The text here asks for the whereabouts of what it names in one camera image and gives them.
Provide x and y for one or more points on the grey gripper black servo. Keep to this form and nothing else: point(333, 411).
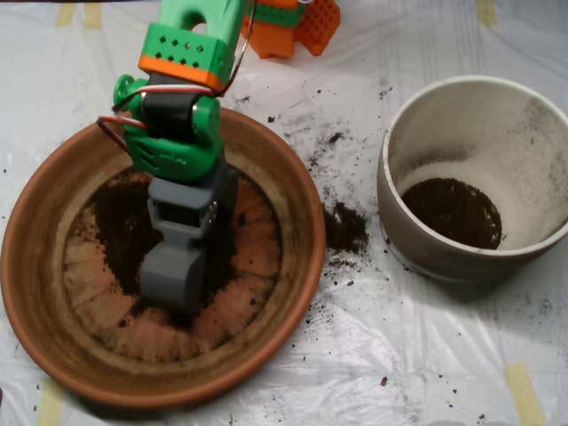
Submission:
point(174, 212)

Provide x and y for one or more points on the dark soil pile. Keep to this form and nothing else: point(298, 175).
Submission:
point(120, 239)

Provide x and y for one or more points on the green orange robot arm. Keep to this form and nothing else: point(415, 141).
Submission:
point(177, 155)

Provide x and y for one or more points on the terracotta plant saucer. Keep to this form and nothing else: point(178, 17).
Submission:
point(302, 248)

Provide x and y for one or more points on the spilled dark soil heap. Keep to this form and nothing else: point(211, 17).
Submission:
point(346, 231)

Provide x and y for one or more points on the white ceramic pot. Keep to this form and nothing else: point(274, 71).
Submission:
point(444, 266)

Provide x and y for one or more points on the dark soil in pot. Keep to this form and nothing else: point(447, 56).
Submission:
point(448, 213)

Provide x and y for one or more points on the beige masking tape strip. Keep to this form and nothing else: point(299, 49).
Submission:
point(93, 15)
point(486, 12)
point(65, 14)
point(51, 408)
point(526, 395)

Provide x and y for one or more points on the clear white plastic sheet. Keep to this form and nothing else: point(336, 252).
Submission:
point(444, 333)

